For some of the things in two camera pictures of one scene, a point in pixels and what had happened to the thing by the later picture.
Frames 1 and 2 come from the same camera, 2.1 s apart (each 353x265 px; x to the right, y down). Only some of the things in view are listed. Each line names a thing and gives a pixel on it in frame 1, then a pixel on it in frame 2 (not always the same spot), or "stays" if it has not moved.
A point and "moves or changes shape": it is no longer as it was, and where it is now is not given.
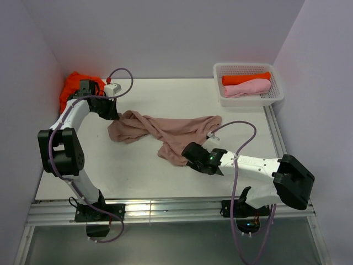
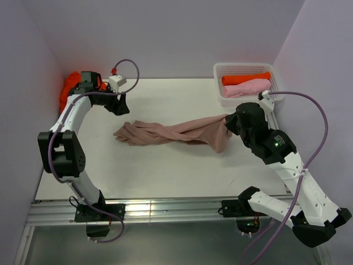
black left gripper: [112, 114] -> [118, 107]
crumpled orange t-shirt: [72, 85] stays
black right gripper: [194, 165] -> [230, 122]
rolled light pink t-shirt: [253, 86] stays
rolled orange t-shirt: [229, 80] stays
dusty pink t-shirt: [174, 132] moves or changes shape
